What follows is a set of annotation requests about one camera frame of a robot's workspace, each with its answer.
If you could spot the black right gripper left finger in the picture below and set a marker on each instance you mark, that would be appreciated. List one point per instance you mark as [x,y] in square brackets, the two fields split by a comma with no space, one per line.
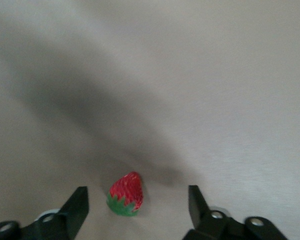
[72,212]

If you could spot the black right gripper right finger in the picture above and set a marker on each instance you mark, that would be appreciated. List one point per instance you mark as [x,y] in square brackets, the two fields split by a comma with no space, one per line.
[197,212]

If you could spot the red plastic strawberry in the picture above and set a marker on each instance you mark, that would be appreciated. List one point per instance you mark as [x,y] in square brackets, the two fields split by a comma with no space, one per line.
[127,190]

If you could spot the brown table mat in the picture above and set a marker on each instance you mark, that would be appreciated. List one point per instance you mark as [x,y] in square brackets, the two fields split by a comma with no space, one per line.
[165,75]

